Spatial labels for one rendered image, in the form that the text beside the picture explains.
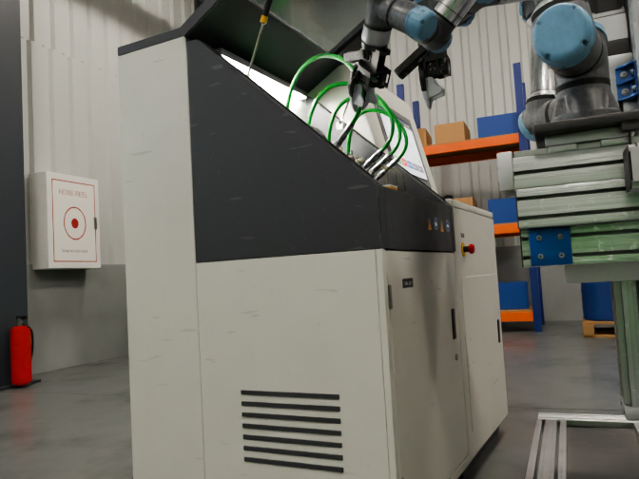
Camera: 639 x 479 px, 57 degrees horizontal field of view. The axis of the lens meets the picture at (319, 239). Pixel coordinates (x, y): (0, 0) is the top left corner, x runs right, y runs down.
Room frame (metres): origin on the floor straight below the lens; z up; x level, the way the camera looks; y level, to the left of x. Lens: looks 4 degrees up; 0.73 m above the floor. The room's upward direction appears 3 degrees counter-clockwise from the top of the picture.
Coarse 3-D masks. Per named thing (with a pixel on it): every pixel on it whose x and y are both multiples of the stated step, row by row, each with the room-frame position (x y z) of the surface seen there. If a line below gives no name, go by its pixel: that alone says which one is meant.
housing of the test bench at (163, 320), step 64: (128, 64) 1.81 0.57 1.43; (128, 128) 1.82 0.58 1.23; (128, 192) 1.82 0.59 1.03; (192, 192) 1.71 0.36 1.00; (128, 256) 1.83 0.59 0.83; (192, 256) 1.71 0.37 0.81; (128, 320) 1.83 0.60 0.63; (192, 320) 1.71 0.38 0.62; (192, 384) 1.72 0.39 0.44; (192, 448) 1.72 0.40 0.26
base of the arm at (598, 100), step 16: (576, 80) 1.30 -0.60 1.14; (592, 80) 1.28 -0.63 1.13; (608, 80) 1.30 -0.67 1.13; (560, 96) 1.33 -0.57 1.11; (576, 96) 1.29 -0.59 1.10; (592, 96) 1.28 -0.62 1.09; (608, 96) 1.29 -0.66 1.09; (560, 112) 1.33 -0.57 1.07; (576, 112) 1.28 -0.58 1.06; (592, 112) 1.27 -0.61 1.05; (608, 112) 1.27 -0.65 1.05
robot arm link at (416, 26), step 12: (396, 0) 1.42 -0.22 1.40; (408, 0) 1.42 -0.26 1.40; (396, 12) 1.42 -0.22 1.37; (408, 12) 1.40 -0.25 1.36; (420, 12) 1.38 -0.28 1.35; (432, 12) 1.39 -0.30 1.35; (396, 24) 1.43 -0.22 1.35; (408, 24) 1.40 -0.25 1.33; (420, 24) 1.39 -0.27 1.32; (432, 24) 1.41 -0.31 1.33; (420, 36) 1.41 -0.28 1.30; (432, 36) 1.48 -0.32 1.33
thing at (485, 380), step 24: (336, 72) 2.25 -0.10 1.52; (312, 96) 2.30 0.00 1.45; (336, 96) 2.25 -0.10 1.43; (384, 96) 2.50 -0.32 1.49; (360, 120) 2.21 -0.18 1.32; (456, 216) 2.10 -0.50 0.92; (480, 216) 2.45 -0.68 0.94; (456, 240) 2.08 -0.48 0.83; (480, 240) 2.41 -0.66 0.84; (456, 264) 2.06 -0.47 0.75; (480, 264) 2.39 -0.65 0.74; (480, 288) 2.35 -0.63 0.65; (480, 312) 2.32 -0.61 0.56; (480, 336) 2.29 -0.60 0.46; (480, 360) 2.27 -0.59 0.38; (480, 384) 2.24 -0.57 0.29; (504, 384) 2.64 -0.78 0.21; (480, 408) 2.22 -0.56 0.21; (504, 408) 2.61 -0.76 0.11; (480, 432) 2.20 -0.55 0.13
